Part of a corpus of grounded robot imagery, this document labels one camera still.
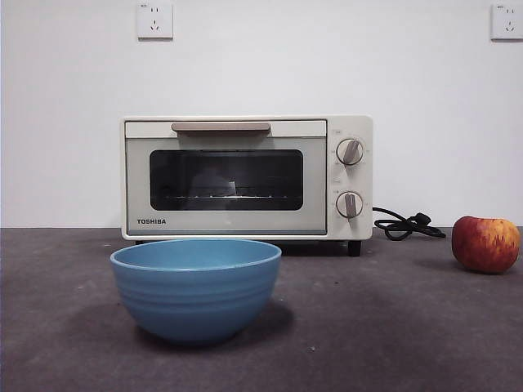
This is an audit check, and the blue ribbed bowl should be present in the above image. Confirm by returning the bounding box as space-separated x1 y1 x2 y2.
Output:
109 238 284 343

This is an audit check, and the glass oven door with handle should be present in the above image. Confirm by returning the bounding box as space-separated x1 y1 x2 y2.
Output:
124 119 329 237

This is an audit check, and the red yellow apple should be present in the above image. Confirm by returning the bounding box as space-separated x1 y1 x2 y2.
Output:
451 215 521 274

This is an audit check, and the cream round oven knob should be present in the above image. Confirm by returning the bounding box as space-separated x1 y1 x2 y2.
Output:
335 189 364 224
335 138 366 167

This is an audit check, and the cream toaster oven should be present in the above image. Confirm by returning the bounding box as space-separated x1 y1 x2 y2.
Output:
120 114 374 257

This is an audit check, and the metal wire oven rack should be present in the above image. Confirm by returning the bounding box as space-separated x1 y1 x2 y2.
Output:
163 193 288 202

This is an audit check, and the black oven power cable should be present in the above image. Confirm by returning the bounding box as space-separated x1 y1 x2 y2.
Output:
371 206 447 241

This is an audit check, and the white wall socket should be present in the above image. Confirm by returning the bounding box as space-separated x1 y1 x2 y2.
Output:
136 2 174 42
490 2 523 42

